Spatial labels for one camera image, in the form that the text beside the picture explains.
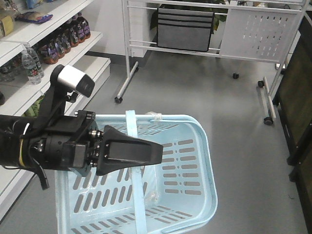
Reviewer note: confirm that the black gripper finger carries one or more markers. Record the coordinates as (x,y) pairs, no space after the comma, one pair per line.
(119,151)

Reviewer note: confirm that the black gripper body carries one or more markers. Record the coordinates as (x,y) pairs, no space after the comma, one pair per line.
(62,143)

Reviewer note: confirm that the light blue plastic basket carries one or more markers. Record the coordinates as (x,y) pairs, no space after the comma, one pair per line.
(173,197)

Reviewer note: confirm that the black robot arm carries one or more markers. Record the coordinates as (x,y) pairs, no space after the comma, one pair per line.
(11,129)

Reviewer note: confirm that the clear water bottle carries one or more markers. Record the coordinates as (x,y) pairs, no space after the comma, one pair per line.
(30,67)

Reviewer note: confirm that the white store shelving unit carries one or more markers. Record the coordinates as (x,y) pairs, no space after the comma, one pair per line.
(29,51)

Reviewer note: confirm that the blue snack bag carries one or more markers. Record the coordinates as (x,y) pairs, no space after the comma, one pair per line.
(34,17)

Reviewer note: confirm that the grey fabric storage box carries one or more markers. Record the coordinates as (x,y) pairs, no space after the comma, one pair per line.
(182,28)

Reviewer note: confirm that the white rolling metal rack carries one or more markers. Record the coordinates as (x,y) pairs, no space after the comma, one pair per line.
(255,30)

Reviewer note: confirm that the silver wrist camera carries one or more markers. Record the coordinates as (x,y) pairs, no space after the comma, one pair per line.
(72,79)

